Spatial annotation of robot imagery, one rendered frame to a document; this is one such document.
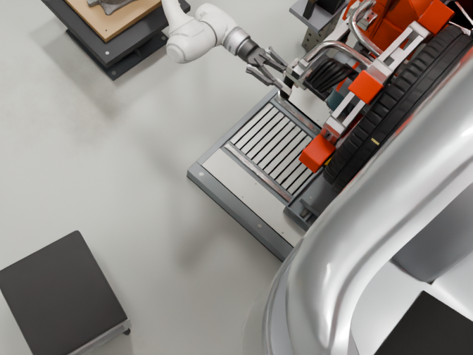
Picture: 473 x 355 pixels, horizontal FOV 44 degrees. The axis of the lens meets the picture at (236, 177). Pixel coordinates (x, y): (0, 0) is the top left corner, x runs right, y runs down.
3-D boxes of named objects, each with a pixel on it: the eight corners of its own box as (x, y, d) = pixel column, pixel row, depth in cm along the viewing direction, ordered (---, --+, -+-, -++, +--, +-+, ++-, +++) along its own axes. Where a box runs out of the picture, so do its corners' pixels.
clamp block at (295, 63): (304, 91, 195) (307, 82, 190) (284, 74, 197) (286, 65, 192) (314, 82, 197) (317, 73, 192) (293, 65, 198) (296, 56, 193)
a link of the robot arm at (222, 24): (236, 41, 215) (213, 57, 208) (205, 15, 218) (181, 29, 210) (245, 20, 207) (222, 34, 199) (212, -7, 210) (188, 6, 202)
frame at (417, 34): (312, 180, 219) (356, 110, 169) (298, 169, 220) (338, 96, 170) (395, 91, 238) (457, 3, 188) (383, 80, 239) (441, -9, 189)
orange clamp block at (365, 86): (369, 106, 178) (367, 105, 169) (349, 89, 179) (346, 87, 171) (385, 87, 176) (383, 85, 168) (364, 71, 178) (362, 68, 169)
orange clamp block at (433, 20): (435, 36, 189) (455, 12, 185) (415, 21, 190) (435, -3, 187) (437, 36, 195) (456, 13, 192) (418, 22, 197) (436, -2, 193)
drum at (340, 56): (361, 122, 207) (374, 102, 194) (314, 84, 211) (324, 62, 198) (384, 97, 212) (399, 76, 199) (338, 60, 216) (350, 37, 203)
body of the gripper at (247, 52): (250, 46, 212) (269, 62, 211) (234, 60, 209) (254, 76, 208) (253, 33, 205) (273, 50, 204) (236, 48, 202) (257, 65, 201)
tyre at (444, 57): (348, 247, 211) (443, 153, 154) (298, 203, 215) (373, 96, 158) (435, 142, 243) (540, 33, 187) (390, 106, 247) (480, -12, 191)
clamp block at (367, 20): (364, 32, 207) (369, 22, 202) (345, 16, 208) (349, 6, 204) (373, 23, 209) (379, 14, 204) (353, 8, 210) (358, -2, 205)
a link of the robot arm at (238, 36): (222, 51, 211) (234, 62, 210) (224, 36, 202) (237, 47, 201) (238, 36, 214) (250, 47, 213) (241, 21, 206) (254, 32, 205)
